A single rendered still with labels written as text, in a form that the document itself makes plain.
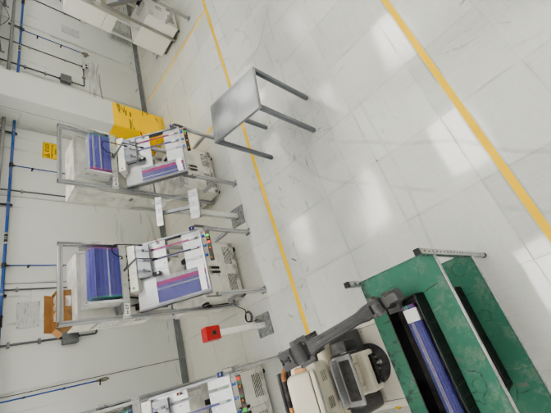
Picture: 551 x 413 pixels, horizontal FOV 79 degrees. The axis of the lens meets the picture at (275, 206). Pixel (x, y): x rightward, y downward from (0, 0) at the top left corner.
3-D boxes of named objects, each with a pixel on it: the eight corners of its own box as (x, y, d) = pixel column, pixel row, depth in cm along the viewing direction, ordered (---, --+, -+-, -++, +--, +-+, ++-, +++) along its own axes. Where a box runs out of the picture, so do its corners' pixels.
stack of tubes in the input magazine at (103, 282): (118, 247, 337) (88, 246, 319) (122, 296, 315) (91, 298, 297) (113, 252, 345) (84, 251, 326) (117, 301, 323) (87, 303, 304)
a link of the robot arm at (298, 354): (270, 355, 138) (281, 378, 135) (296, 339, 135) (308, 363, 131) (305, 336, 179) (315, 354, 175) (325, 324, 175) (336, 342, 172)
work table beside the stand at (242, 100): (316, 131, 352) (259, 106, 296) (270, 160, 397) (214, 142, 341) (307, 95, 366) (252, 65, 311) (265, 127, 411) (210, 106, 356)
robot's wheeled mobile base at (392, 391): (370, 407, 272) (352, 417, 254) (342, 328, 299) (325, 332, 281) (448, 393, 232) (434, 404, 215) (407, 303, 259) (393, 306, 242)
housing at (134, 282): (139, 249, 358) (134, 244, 346) (144, 293, 337) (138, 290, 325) (131, 251, 358) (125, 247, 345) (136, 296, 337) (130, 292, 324)
